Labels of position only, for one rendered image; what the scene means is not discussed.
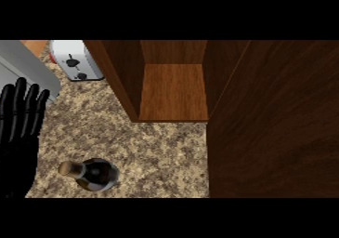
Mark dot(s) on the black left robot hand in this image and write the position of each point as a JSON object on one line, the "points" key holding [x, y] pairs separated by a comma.
{"points": [[13, 130]]}

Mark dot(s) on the dark wine bottle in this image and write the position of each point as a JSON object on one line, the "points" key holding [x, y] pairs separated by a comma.
{"points": [[97, 175]]}

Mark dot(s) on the brown wooden cabinet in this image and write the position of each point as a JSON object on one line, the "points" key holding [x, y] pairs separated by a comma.
{"points": [[172, 93]]}

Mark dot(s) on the dark brown cabinet door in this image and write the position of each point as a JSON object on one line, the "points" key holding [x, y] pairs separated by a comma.
{"points": [[276, 124]]}

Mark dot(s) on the grey appliance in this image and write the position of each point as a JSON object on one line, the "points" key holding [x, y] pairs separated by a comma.
{"points": [[18, 71]]}

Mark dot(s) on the white toaster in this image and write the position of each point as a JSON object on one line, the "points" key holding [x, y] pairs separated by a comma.
{"points": [[75, 62]]}

